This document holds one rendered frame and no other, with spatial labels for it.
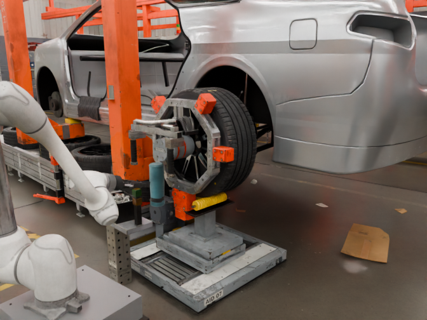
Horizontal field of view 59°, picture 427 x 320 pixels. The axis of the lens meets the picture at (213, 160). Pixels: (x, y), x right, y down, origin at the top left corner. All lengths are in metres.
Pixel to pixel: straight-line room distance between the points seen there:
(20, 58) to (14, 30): 0.26
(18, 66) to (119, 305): 3.12
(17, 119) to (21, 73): 2.92
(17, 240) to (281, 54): 1.59
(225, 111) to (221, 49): 0.57
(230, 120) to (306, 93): 0.44
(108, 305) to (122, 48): 1.56
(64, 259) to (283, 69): 1.48
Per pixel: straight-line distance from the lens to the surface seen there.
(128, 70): 2.54
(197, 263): 2.39
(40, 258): 1.53
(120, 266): 2.42
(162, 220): 2.65
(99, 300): 1.66
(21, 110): 1.37
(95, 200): 1.64
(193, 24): 2.73
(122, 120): 2.53
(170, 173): 1.96
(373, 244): 3.14
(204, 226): 2.43
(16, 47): 4.30
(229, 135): 2.03
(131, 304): 1.63
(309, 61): 2.12
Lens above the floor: 1.30
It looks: 14 degrees down
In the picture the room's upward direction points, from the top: straight up
